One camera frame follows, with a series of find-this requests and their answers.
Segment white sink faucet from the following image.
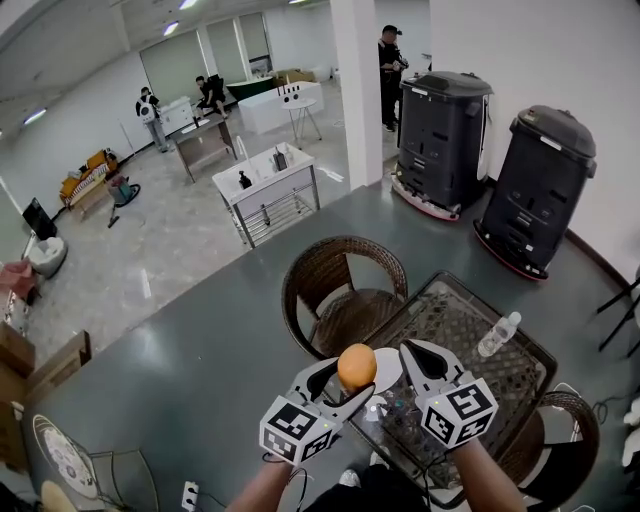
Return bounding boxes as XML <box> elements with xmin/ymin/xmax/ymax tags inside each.
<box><xmin>234</xmin><ymin>135</ymin><xmax>252</xmax><ymax>172</ymax></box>

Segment black flat screen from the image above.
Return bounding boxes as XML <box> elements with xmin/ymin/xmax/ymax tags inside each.
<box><xmin>22</xmin><ymin>197</ymin><xmax>59</xmax><ymax>242</ymax></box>

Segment grey metal table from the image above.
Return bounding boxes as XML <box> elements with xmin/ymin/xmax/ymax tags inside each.
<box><xmin>172</xmin><ymin>118</ymin><xmax>239</xmax><ymax>184</ymax></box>

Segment green vacuum cleaner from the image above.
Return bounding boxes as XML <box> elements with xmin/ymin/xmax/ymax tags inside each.
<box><xmin>107</xmin><ymin>174</ymin><xmax>143</xmax><ymax>229</ymax></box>

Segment person's left forearm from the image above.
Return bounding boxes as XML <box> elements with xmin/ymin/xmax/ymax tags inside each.
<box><xmin>224</xmin><ymin>457</ymin><xmax>297</xmax><ymax>512</ymax></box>

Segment brown wicker chair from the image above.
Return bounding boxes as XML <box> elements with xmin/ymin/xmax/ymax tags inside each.
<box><xmin>281</xmin><ymin>235</ymin><xmax>409</xmax><ymax>361</ymax></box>
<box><xmin>494</xmin><ymin>390</ymin><xmax>601</xmax><ymax>512</ymax></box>

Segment white sink stand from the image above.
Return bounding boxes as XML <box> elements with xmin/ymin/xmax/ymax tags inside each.
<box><xmin>211</xmin><ymin>141</ymin><xmax>322</xmax><ymax>249</ymax></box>

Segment black folding chair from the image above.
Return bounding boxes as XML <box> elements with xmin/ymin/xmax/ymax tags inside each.
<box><xmin>597</xmin><ymin>277</ymin><xmax>640</xmax><ymax>359</ymax></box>

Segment person's right forearm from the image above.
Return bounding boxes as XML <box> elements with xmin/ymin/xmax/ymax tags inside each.
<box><xmin>453</xmin><ymin>439</ymin><xmax>527</xmax><ymax>512</ymax></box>

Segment pink fabric seat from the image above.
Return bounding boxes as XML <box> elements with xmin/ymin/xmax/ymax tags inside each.
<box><xmin>0</xmin><ymin>259</ymin><xmax>42</xmax><ymax>307</ymax></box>

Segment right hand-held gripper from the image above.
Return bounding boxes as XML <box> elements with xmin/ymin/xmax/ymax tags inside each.
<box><xmin>398</xmin><ymin>339</ymin><xmax>500</xmax><ymax>450</ymax></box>

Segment orange sofa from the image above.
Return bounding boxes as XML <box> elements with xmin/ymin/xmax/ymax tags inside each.
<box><xmin>59</xmin><ymin>148</ymin><xmax>120</xmax><ymax>221</ymax></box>

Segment brown cardboard box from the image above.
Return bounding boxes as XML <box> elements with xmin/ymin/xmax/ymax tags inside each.
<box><xmin>0</xmin><ymin>319</ymin><xmax>94</xmax><ymax>474</ymax></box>

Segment glass-top wicker table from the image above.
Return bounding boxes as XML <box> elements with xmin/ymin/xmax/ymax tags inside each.
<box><xmin>344</xmin><ymin>270</ymin><xmax>559</xmax><ymax>507</ymax></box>

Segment dark green bathtub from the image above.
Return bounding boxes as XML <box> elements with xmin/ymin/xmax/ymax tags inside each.
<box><xmin>225</xmin><ymin>74</ymin><xmax>276</xmax><ymax>104</ymax></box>

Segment white plate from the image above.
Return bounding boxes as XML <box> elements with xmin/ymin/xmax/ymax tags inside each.
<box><xmin>372</xmin><ymin>347</ymin><xmax>407</xmax><ymax>396</ymax></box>

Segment clear plastic water bottle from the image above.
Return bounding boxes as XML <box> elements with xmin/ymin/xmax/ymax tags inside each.
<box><xmin>477</xmin><ymin>310</ymin><xmax>523</xmax><ymax>359</ymax></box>

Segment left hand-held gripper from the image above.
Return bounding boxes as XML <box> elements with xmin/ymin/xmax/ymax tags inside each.
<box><xmin>258</xmin><ymin>356</ymin><xmax>377</xmax><ymax>467</ymax></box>

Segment chair with round patterned cushion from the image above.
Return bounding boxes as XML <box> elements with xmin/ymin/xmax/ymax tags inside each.
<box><xmin>32</xmin><ymin>413</ymin><xmax>161</xmax><ymax>512</ymax></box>

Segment black cleaning machine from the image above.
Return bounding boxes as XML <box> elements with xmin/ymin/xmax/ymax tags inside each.
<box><xmin>392</xmin><ymin>70</ymin><xmax>495</xmax><ymax>222</ymax></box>
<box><xmin>472</xmin><ymin>104</ymin><xmax>598</xmax><ymax>282</ymax></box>

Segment grey beanbag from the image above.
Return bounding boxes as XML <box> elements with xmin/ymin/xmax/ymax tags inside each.
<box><xmin>28</xmin><ymin>237</ymin><xmax>69</xmax><ymax>280</ymax></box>

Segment white counter block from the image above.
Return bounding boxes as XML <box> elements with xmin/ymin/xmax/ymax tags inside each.
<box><xmin>237</xmin><ymin>81</ymin><xmax>325</xmax><ymax>135</ymax></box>

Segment person's black trousers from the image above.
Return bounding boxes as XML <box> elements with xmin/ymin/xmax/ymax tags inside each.
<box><xmin>304</xmin><ymin>464</ymin><xmax>432</xmax><ymax>512</ymax></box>

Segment white round side table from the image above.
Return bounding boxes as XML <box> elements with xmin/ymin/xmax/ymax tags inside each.
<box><xmin>281</xmin><ymin>97</ymin><xmax>324</xmax><ymax>148</ymax></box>

